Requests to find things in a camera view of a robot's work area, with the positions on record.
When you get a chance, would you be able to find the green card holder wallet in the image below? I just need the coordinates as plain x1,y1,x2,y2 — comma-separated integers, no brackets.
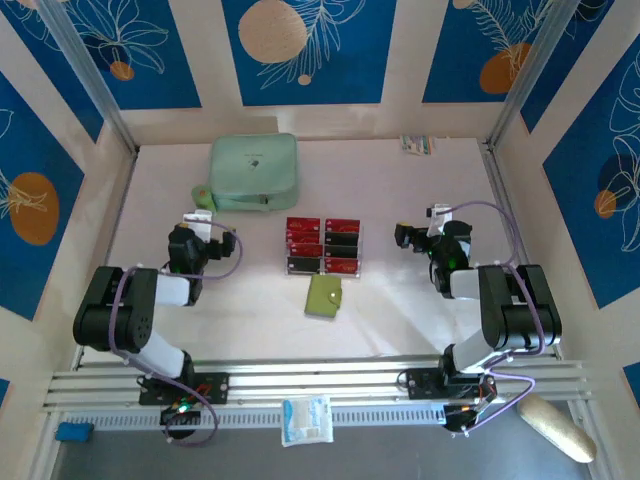
304,273,344,319

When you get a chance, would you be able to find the mint green zip pouch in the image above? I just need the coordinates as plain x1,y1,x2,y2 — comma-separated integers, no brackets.
208,132,300,214

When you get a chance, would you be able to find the small printed paper packet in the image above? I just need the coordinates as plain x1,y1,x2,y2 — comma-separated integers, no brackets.
399,133,437,157

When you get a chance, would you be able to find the black mounting plate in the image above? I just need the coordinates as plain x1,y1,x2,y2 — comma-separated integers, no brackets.
405,365,497,402
138,371,232,407

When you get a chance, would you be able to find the black controller box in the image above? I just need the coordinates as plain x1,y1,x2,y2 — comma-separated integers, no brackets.
159,403,204,427
443,403,489,434

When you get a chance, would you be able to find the white blue wipes packet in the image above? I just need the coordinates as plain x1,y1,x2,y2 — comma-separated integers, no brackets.
280,394,335,448

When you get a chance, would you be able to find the beige textured roll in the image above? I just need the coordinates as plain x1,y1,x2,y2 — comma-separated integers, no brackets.
516,393,599,464

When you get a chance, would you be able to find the blue sponge block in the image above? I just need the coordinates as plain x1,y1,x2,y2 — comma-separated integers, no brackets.
54,421,96,444

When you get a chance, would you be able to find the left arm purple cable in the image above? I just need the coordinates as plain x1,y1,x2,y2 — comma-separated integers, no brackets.
108,222,245,449

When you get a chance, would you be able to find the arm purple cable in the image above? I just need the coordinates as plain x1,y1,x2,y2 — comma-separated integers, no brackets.
448,199,546,437
108,222,245,449

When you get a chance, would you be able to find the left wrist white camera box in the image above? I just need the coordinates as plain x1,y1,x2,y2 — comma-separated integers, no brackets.
182,210,215,240

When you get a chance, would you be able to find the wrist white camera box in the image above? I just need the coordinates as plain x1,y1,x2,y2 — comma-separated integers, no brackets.
182,210,215,240
426,203,455,236

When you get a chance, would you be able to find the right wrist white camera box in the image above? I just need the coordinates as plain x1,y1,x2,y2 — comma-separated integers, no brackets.
426,203,455,236

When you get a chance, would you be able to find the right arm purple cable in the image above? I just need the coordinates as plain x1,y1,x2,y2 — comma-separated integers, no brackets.
448,199,546,437

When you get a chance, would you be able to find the aluminium side rail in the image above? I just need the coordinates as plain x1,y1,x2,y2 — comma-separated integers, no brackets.
480,141,564,359

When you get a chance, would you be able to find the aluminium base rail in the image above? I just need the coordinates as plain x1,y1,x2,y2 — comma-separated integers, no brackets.
42,355,594,416

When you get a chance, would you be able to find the grey slotted cable duct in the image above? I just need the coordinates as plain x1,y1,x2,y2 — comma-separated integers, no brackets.
63,407,450,432

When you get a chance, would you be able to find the aluminium frame post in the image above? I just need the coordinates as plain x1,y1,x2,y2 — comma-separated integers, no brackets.
486,0,584,152
36,0,140,157

